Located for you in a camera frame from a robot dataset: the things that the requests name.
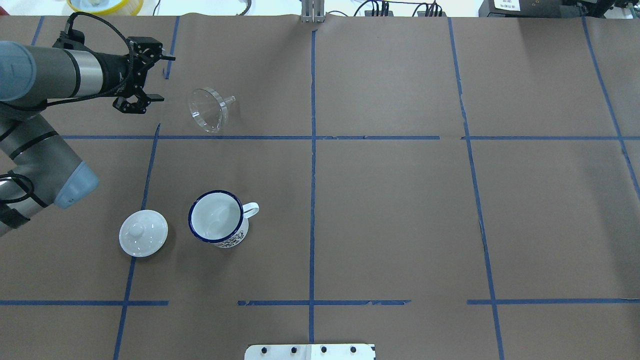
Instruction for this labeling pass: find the white cup lid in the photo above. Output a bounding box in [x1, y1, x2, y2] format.
[118, 209, 169, 258]

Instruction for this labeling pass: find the aluminium frame post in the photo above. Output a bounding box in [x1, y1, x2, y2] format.
[300, 0, 326, 23]

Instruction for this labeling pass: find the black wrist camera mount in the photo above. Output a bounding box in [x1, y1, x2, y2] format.
[52, 29, 89, 51]

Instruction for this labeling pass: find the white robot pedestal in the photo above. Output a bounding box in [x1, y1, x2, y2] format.
[244, 342, 377, 360]

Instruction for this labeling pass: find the black box with label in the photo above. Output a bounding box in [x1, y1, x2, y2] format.
[478, 0, 563, 18]

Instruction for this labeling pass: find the yellow tape roll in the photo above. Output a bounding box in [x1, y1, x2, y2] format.
[66, 0, 144, 16]

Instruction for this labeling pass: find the white enamel cup blue rim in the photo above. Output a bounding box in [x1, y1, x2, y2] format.
[188, 190, 260, 249]

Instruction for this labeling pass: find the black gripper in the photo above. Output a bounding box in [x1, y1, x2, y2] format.
[112, 36, 176, 115]

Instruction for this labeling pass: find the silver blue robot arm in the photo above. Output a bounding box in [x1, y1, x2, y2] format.
[0, 34, 174, 235]

